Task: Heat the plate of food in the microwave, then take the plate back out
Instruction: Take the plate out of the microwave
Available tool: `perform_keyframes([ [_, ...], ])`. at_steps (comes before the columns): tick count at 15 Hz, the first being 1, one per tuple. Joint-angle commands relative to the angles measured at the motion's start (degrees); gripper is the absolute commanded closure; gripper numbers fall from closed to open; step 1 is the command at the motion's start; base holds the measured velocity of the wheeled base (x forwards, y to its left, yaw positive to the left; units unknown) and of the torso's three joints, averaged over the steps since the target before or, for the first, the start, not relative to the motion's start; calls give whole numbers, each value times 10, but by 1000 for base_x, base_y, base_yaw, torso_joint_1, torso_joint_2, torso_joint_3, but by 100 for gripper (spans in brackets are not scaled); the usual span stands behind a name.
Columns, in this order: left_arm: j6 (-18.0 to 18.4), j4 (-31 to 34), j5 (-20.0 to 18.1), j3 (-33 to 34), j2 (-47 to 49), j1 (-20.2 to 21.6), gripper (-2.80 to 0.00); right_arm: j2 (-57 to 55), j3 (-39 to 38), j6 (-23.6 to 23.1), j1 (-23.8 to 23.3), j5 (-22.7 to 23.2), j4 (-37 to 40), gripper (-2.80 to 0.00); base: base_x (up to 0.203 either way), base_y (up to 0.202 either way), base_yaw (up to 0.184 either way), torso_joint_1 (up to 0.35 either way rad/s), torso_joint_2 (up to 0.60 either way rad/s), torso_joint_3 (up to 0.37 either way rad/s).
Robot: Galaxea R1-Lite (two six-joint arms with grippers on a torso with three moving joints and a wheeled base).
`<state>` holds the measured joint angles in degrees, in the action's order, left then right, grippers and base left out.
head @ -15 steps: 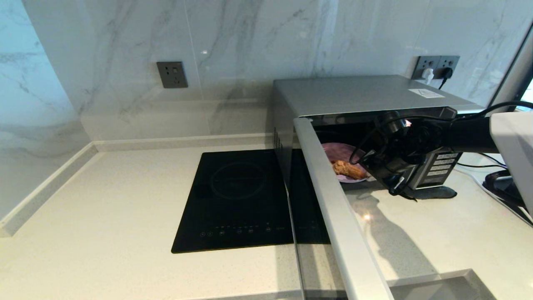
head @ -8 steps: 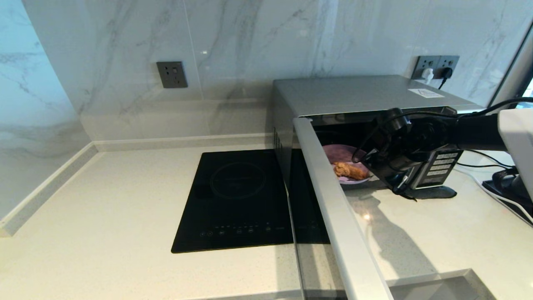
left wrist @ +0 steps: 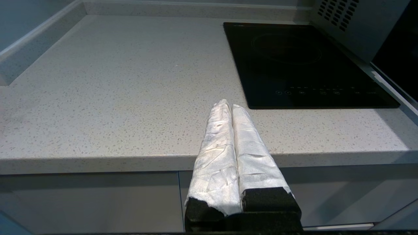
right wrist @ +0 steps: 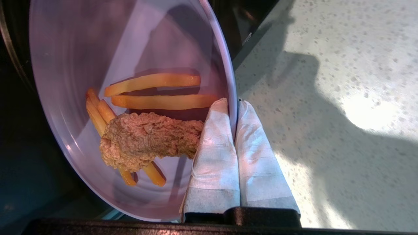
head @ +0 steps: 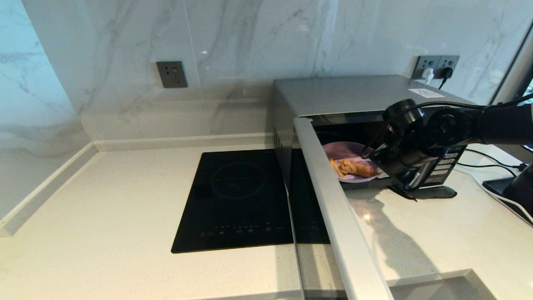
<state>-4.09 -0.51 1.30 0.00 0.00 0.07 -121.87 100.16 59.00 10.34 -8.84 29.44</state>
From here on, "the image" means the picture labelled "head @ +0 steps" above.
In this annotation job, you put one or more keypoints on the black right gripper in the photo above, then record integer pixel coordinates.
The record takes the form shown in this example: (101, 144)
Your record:
(406, 162)

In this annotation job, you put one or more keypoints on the purple plate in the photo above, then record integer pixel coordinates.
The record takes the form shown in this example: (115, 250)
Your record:
(345, 149)

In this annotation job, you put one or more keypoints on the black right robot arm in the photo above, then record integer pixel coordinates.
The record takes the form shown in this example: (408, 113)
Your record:
(479, 125)

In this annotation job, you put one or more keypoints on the silver microwave oven body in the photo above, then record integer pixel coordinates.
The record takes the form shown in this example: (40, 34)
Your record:
(354, 92)

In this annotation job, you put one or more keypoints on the dark oval pad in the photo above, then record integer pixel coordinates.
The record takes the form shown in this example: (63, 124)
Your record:
(437, 193)

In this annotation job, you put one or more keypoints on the fried food pieces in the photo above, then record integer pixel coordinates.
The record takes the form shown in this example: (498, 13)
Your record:
(356, 168)

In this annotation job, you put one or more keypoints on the white sticker label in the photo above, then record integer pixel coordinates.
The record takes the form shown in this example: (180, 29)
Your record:
(425, 93)

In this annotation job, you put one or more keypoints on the white power plug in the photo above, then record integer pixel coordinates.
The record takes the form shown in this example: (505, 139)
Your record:
(427, 75)

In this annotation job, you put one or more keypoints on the black power plug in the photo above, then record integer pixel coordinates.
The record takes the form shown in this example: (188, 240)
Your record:
(445, 73)

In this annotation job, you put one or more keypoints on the black round background object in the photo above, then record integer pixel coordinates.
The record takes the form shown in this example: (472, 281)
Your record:
(529, 148)

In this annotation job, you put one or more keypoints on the black induction cooktop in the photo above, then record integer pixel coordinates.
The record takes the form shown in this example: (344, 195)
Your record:
(237, 200)

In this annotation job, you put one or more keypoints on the dark double wall socket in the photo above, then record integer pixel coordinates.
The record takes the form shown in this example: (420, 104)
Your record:
(436, 61)

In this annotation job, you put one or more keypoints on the black metal door frame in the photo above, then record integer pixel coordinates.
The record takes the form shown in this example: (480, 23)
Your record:
(514, 62)

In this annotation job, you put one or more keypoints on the grey single wall socket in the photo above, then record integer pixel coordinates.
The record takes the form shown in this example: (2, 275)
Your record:
(172, 75)

